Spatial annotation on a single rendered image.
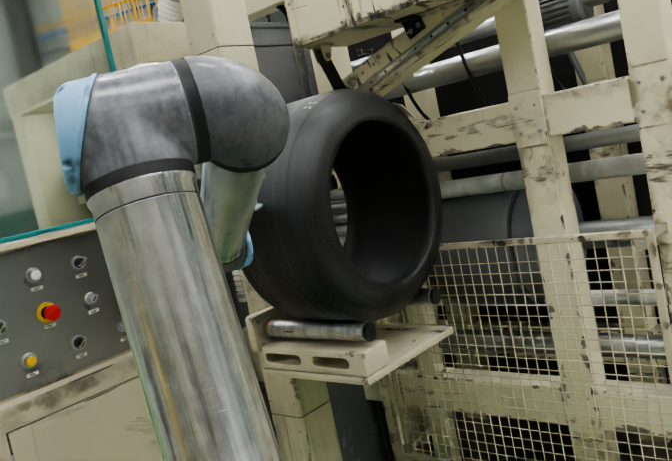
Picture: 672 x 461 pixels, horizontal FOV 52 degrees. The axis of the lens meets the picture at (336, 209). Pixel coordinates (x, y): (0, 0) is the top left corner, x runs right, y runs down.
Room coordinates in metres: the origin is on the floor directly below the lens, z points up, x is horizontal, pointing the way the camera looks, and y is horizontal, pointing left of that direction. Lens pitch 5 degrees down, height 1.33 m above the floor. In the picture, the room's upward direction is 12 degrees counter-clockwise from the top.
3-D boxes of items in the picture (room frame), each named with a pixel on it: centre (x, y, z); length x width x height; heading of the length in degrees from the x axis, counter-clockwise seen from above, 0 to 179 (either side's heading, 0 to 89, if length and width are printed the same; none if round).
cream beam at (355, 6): (1.90, -0.28, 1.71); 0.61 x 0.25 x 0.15; 47
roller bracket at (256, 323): (1.89, 0.15, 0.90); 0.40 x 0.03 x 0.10; 137
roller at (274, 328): (1.66, 0.11, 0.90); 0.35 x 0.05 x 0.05; 47
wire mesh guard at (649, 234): (1.86, -0.38, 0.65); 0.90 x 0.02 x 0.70; 47
